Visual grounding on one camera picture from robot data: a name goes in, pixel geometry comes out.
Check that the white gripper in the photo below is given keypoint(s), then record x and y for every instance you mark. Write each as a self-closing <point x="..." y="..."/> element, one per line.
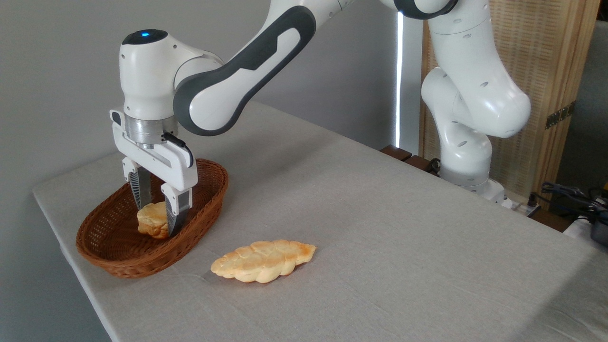
<point x="175" y="168"/>

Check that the small golden bread roll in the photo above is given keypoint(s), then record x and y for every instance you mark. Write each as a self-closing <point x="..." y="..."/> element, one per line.
<point x="151" y="221"/>

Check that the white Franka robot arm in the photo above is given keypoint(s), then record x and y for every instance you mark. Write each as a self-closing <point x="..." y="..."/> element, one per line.
<point x="213" y="95"/>

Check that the long braided bread loaf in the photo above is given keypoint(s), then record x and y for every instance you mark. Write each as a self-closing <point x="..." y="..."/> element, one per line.
<point x="263" y="261"/>

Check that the brown oval wicker basket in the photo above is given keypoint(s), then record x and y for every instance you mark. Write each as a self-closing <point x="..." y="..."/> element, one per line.
<point x="118" y="259"/>

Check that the grey tablecloth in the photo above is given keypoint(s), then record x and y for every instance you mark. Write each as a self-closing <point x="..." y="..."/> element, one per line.
<point x="380" y="261"/>

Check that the dark brown wooden block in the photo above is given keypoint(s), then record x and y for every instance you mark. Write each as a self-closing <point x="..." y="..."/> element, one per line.
<point x="418" y="163"/>
<point x="396" y="152"/>

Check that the white power strip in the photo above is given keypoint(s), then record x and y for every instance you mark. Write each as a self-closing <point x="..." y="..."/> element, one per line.
<point x="517" y="206"/>

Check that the wooden slatted folding screen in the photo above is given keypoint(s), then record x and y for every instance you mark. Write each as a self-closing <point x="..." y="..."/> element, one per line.
<point x="536" y="57"/>

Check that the black metal screen hinge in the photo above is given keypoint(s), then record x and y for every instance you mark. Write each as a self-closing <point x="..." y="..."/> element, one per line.
<point x="559" y="115"/>

